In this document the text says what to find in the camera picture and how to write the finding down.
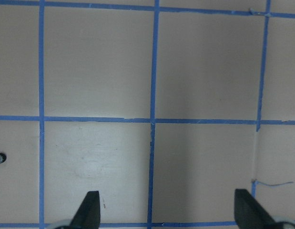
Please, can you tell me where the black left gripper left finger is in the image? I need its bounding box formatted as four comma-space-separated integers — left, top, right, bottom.
70, 191, 101, 229

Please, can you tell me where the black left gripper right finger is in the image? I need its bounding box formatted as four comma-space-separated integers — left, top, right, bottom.
234, 189, 280, 229

